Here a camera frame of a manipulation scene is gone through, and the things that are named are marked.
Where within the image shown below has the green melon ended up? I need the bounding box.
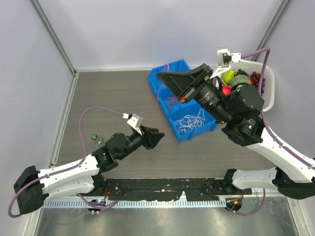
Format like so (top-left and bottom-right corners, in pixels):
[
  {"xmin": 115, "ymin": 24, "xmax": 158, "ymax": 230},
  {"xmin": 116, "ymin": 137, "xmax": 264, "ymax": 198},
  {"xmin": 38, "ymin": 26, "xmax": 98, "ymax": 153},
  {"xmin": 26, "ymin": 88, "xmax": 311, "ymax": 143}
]
[{"xmin": 229, "ymin": 75, "xmax": 252, "ymax": 88}]

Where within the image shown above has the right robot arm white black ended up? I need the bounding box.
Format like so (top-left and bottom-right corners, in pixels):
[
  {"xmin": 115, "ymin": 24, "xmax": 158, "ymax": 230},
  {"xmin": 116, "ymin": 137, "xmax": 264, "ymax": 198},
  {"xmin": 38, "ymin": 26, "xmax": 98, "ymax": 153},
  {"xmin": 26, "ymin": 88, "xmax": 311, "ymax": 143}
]
[{"xmin": 157, "ymin": 64, "xmax": 315, "ymax": 200}]

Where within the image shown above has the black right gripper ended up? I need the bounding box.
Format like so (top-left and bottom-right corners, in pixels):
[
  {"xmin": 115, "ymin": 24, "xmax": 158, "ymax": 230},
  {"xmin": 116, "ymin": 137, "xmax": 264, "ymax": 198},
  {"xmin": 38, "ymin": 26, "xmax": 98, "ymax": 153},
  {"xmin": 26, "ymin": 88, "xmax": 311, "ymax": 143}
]
[{"xmin": 157, "ymin": 63, "xmax": 234, "ymax": 124}]

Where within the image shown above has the blue three-compartment bin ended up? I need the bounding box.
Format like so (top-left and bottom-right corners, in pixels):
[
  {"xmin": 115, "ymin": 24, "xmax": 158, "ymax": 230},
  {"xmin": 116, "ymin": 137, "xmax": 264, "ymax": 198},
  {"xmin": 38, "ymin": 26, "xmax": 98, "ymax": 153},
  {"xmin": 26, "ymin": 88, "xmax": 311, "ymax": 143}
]
[{"xmin": 148, "ymin": 59, "xmax": 217, "ymax": 142}]

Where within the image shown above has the clear glass bottle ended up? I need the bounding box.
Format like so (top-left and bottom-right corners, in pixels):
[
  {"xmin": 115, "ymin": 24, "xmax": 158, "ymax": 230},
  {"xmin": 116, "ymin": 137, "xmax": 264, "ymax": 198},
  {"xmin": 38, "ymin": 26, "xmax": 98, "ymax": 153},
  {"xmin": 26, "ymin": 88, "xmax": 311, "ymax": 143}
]
[{"xmin": 91, "ymin": 134, "xmax": 105, "ymax": 150}]

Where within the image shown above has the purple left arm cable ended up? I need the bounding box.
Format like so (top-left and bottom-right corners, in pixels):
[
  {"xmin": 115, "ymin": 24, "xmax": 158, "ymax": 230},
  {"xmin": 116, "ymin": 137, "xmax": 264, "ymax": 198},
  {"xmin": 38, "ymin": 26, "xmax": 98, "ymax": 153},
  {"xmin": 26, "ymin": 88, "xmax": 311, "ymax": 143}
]
[{"xmin": 8, "ymin": 107, "xmax": 125, "ymax": 218}]

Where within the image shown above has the white fruit basket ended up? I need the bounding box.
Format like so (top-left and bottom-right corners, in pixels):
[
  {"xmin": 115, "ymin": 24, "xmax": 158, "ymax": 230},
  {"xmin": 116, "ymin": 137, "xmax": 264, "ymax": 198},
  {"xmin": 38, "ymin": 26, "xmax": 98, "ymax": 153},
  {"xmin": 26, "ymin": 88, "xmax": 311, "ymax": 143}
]
[{"xmin": 219, "ymin": 60, "xmax": 275, "ymax": 112}]

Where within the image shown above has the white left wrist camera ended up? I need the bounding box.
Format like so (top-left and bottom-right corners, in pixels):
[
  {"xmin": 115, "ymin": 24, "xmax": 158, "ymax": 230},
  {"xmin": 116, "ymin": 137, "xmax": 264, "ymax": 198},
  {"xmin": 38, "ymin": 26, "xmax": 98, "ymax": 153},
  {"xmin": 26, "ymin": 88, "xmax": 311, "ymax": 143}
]
[{"xmin": 122, "ymin": 113, "xmax": 144, "ymax": 135}]

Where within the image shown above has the red apple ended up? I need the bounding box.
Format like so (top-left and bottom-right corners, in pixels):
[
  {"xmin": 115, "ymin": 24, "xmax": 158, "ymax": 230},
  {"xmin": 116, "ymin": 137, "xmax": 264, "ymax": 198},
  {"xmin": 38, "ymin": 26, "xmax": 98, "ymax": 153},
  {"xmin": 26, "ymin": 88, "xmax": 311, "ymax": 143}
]
[{"xmin": 222, "ymin": 85, "xmax": 231, "ymax": 96}]

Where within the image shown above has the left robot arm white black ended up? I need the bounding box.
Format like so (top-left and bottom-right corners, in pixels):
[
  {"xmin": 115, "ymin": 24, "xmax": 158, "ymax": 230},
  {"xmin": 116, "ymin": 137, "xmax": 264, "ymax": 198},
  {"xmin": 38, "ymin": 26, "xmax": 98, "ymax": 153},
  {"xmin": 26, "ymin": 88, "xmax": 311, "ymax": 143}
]
[{"xmin": 8, "ymin": 126, "xmax": 164, "ymax": 218}]

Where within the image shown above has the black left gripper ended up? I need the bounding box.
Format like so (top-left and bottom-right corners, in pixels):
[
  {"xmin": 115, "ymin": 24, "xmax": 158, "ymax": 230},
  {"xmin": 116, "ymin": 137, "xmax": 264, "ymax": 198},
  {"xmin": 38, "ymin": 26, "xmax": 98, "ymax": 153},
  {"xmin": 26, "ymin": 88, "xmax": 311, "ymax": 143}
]
[{"xmin": 118, "ymin": 125, "xmax": 164, "ymax": 160}]

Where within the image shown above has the white cable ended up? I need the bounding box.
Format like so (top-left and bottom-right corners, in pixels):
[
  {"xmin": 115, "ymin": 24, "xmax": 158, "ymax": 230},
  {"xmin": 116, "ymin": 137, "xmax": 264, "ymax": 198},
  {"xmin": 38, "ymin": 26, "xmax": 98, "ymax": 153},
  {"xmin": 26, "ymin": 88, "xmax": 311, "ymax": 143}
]
[
  {"xmin": 188, "ymin": 108, "xmax": 206, "ymax": 128},
  {"xmin": 176, "ymin": 119, "xmax": 192, "ymax": 135}
]

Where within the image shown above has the perforated cable duct strip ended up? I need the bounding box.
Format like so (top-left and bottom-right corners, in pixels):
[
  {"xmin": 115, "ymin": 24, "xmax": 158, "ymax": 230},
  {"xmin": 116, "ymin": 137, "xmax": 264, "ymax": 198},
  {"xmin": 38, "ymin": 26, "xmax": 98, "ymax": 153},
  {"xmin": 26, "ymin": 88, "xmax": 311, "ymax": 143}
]
[{"xmin": 42, "ymin": 198, "xmax": 226, "ymax": 208}]

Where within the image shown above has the dark red grape bunch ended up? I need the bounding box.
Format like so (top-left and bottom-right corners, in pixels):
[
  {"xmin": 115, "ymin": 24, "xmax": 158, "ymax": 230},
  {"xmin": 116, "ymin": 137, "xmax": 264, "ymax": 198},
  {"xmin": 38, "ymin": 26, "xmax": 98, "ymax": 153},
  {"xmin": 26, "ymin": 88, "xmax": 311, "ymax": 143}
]
[{"xmin": 234, "ymin": 69, "xmax": 261, "ymax": 90}]

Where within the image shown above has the green yellow pear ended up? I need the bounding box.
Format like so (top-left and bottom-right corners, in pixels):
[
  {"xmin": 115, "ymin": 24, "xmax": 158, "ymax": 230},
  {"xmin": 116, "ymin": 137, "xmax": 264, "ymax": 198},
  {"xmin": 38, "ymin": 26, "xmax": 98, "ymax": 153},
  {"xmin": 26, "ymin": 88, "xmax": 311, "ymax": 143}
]
[{"xmin": 221, "ymin": 70, "xmax": 235, "ymax": 85}]

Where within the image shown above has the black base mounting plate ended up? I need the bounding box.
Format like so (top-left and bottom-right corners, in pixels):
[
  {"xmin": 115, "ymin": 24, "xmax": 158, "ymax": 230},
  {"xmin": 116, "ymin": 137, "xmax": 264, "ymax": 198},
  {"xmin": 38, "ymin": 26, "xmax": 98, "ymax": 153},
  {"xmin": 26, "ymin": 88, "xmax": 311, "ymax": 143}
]
[{"xmin": 82, "ymin": 178, "xmax": 252, "ymax": 202}]

